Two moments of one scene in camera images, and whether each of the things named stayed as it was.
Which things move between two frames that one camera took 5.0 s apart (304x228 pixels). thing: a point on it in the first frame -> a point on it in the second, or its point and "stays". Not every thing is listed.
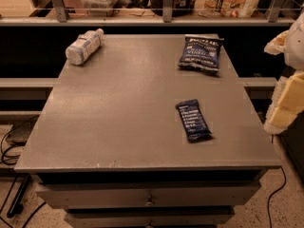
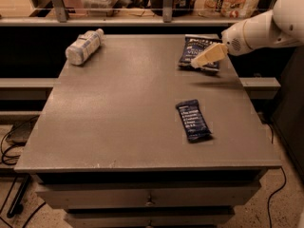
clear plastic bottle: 85,45 stays
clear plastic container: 100,1 stays
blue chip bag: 202,50 stays
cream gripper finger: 287,104 -> 237,39
